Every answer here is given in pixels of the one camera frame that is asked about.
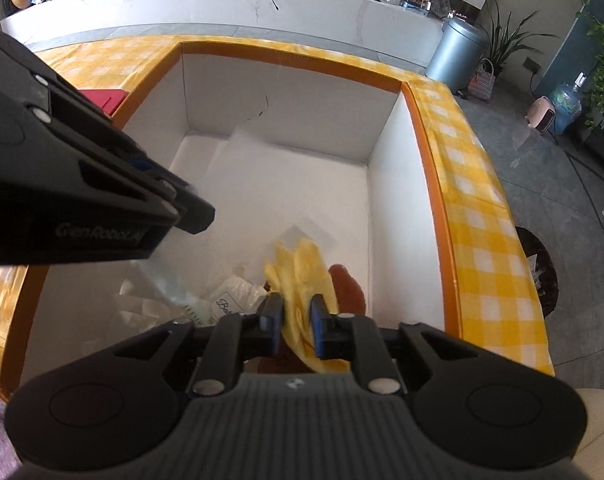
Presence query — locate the red square box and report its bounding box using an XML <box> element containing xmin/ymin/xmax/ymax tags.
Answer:
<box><xmin>77</xmin><ymin>89</ymin><xmax>130</xmax><ymax>117</ymax></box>

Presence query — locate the blue water bottle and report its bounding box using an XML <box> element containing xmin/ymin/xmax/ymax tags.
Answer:
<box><xmin>549</xmin><ymin>72</ymin><xmax>582</xmax><ymax>135</ymax></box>

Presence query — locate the pink space heater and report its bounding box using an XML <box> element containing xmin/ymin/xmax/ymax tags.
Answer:
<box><xmin>528</xmin><ymin>96</ymin><xmax>557</xmax><ymax>134</ymax></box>

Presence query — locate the tall leafy floor plant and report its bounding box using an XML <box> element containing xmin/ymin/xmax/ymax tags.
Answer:
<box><xmin>474</xmin><ymin>0</ymin><xmax>557</xmax><ymax>81</ymax></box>

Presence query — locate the trailing ivy plant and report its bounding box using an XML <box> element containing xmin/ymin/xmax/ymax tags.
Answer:
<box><xmin>556</xmin><ymin>0</ymin><xmax>604</xmax><ymax>131</ymax></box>

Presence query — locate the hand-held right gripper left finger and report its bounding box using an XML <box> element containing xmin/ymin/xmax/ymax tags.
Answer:
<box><xmin>109</xmin><ymin>293</ymin><xmax>286</xmax><ymax>397</ymax></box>

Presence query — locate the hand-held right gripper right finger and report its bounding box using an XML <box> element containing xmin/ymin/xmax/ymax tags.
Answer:
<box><xmin>309</xmin><ymin>294</ymin><xmax>483</xmax><ymax>396</ymax></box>

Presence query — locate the yellow packet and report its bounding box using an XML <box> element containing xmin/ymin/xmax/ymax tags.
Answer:
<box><xmin>264</xmin><ymin>239</ymin><xmax>353</xmax><ymax>373</ymax></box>

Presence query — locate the grey trash can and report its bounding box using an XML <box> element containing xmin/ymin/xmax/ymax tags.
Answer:
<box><xmin>426</xmin><ymin>16</ymin><xmax>488</xmax><ymax>96</ymax></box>

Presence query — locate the woven handbag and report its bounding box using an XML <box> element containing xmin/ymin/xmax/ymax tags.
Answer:
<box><xmin>466</xmin><ymin>58</ymin><xmax>496</xmax><ymax>102</ymax></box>

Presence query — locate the cream sofa cushion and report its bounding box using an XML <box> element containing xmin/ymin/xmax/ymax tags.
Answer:
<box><xmin>572</xmin><ymin>387</ymin><xmax>604</xmax><ymax>461</ymax></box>

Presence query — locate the white printed packet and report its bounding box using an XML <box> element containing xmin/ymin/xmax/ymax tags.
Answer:
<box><xmin>213</xmin><ymin>276</ymin><xmax>269</xmax><ymax>322</ymax></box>

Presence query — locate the white marble tv console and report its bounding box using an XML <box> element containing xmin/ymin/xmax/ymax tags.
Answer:
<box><xmin>0</xmin><ymin>0</ymin><xmax>445</xmax><ymax>68</ymax></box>

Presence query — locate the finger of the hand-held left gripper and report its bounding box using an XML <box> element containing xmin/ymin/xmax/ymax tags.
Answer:
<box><xmin>24</xmin><ymin>104</ymin><xmax>217</xmax><ymax>235</ymax></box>
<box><xmin>0</xmin><ymin>30</ymin><xmax>151</xmax><ymax>170</ymax></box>

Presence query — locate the dark wicker basket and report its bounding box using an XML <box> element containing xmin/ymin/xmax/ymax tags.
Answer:
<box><xmin>514</xmin><ymin>226</ymin><xmax>560</xmax><ymax>318</ymax></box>

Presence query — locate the orange cardboard box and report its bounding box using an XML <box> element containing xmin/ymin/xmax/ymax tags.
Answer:
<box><xmin>0</xmin><ymin>35</ymin><xmax>465</xmax><ymax>406</ymax></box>

